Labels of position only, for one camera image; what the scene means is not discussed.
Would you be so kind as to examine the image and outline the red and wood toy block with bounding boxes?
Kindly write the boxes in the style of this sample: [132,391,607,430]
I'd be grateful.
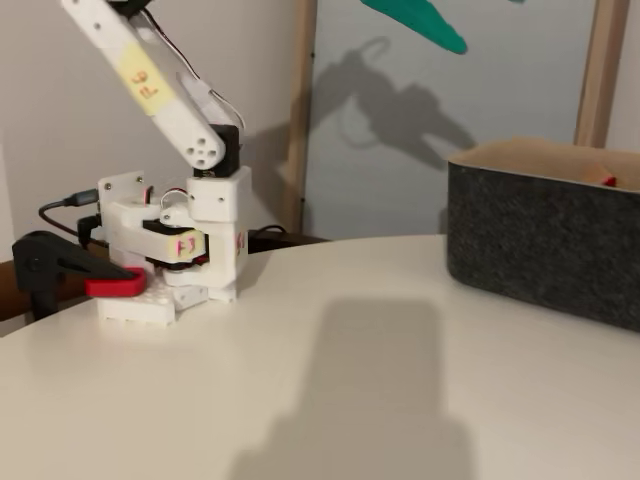
[582,162,619,189]

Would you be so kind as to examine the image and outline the dark grey felt bin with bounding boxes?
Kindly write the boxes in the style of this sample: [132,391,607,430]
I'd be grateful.
[446,135,640,334]

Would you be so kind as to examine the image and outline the black and red table clamp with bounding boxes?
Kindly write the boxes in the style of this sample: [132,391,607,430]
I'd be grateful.
[11,230,148,321]

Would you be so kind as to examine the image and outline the light wooden frame grey panel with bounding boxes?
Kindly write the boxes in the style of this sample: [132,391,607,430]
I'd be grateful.
[279,0,629,236]

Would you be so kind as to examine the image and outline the red white black servo wire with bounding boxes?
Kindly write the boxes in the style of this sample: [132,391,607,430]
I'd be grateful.
[139,7,247,132]

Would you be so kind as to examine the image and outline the black cable behind table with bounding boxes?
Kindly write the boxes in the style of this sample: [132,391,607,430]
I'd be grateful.
[247,224,301,254]

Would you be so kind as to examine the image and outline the black USB cable metal plug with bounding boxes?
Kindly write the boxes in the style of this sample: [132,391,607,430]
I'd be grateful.
[38,188,102,242]

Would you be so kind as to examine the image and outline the black power plug cable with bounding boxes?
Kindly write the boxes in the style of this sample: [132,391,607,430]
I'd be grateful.
[76,214,107,249]

